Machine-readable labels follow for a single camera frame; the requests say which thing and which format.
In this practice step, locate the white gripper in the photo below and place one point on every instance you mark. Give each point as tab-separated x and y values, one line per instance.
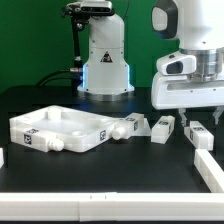
189	81

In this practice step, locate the white desk top tray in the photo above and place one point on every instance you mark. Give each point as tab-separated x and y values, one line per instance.
80	131

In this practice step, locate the white marker sheet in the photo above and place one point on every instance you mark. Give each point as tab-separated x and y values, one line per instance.
145	131

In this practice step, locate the white front fence bar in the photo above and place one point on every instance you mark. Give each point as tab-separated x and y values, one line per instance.
111	207

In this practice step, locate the black camera stand pole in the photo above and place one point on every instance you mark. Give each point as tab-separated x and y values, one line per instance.
76	81

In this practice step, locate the black camera on stand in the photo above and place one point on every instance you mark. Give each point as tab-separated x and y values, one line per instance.
89	8

